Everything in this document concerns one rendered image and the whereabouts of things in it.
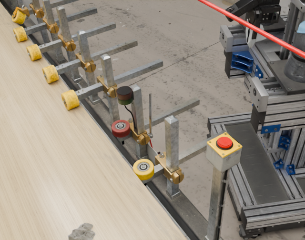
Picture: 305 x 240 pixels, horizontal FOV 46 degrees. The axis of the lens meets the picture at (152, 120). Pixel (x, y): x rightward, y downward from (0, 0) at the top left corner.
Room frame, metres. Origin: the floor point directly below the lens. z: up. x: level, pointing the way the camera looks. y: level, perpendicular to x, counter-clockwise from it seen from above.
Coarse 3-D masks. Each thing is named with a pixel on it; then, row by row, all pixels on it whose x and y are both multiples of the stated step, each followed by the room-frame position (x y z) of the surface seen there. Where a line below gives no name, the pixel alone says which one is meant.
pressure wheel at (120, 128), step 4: (120, 120) 1.17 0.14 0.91; (124, 120) 1.17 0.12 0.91; (112, 124) 1.15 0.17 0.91; (116, 124) 1.15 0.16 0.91; (120, 124) 1.14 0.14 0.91; (124, 124) 1.14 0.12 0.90; (128, 124) 1.14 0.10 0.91; (112, 128) 1.12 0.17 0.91; (116, 128) 1.12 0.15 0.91; (120, 128) 1.12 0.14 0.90; (124, 128) 1.12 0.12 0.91; (128, 128) 1.12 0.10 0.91; (112, 132) 1.12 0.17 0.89; (116, 132) 1.10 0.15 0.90; (120, 132) 1.10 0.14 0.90; (124, 132) 1.10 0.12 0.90; (128, 132) 1.11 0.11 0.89; (116, 136) 1.10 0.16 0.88; (120, 136) 1.10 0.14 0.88; (124, 136) 1.10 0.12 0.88
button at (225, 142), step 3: (219, 138) 0.71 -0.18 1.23; (222, 138) 0.70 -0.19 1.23; (225, 138) 0.70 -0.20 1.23; (228, 138) 0.70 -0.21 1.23; (219, 141) 0.69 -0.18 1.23; (222, 141) 0.69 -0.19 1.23; (225, 141) 0.69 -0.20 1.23; (228, 141) 0.69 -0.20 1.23; (231, 141) 0.69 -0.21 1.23; (219, 144) 0.68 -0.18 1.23; (222, 144) 0.68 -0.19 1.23; (225, 144) 0.68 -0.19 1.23; (228, 144) 0.68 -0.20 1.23; (231, 144) 0.68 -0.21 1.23; (222, 147) 0.68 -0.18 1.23; (225, 147) 0.67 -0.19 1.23; (228, 147) 0.67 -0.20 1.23
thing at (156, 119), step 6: (186, 102) 1.32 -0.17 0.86; (192, 102) 1.31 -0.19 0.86; (198, 102) 1.33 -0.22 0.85; (174, 108) 1.28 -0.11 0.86; (180, 108) 1.28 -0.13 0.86; (186, 108) 1.29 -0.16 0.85; (162, 114) 1.24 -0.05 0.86; (168, 114) 1.24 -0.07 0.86; (174, 114) 1.26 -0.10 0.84; (144, 120) 1.21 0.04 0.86; (156, 120) 1.21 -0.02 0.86; (162, 120) 1.22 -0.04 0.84; (144, 126) 1.18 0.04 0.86; (120, 138) 1.11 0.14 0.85; (126, 138) 1.13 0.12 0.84
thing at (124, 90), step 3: (120, 87) 1.13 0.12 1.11; (123, 87) 1.13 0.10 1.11; (126, 87) 1.13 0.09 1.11; (117, 90) 1.11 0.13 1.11; (120, 90) 1.11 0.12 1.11; (123, 90) 1.11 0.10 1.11; (126, 90) 1.11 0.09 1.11; (129, 90) 1.11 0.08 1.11; (120, 93) 1.09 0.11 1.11; (123, 93) 1.09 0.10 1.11; (126, 93) 1.09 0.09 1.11; (132, 102) 1.12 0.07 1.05; (126, 108) 1.11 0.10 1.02; (129, 111) 1.11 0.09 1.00; (132, 114) 1.12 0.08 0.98; (132, 117) 1.12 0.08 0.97
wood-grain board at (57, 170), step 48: (0, 48) 1.87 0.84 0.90; (0, 96) 1.41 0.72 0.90; (48, 96) 1.38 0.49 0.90; (0, 144) 1.08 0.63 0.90; (48, 144) 1.06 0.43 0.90; (96, 144) 1.04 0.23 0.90; (0, 192) 0.83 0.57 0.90; (48, 192) 0.81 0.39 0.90; (96, 192) 0.80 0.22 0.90; (144, 192) 0.78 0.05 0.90
